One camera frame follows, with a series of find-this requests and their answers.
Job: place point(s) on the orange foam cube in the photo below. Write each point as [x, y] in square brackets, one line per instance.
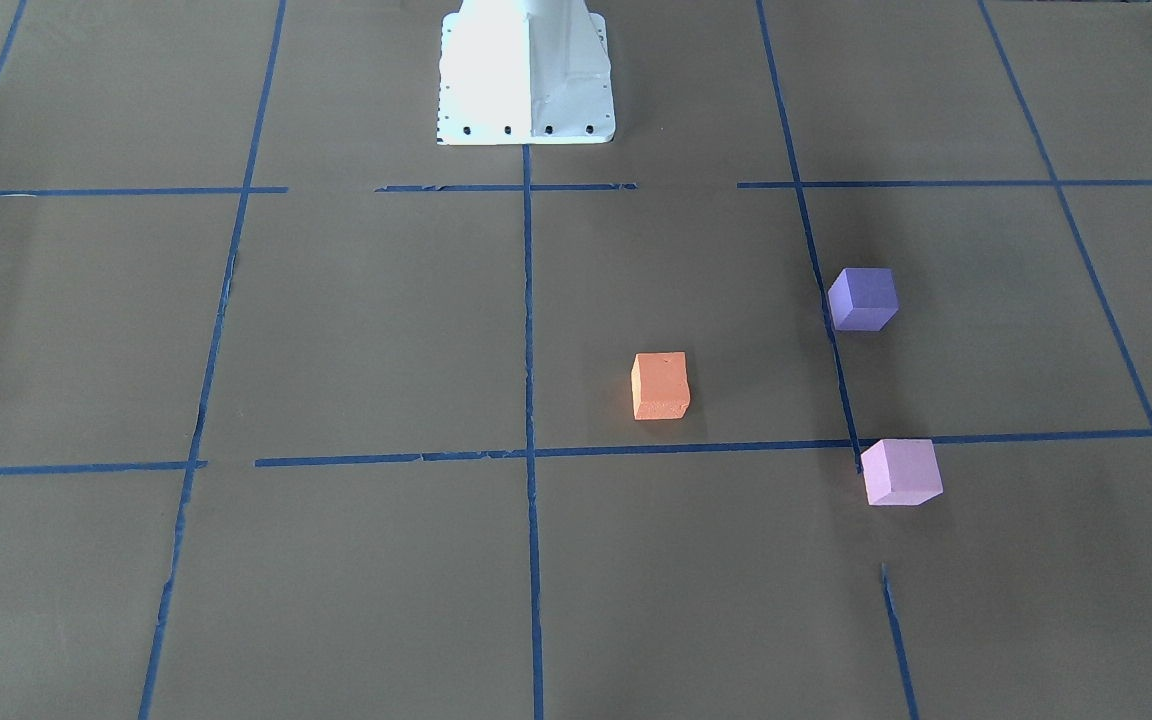
[660, 386]

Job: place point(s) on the dark purple foam cube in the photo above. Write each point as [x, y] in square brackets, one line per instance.
[863, 299]

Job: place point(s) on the light pink foam cube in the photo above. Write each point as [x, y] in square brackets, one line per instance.
[901, 472]

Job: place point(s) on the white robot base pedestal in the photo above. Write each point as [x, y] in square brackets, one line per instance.
[524, 73]

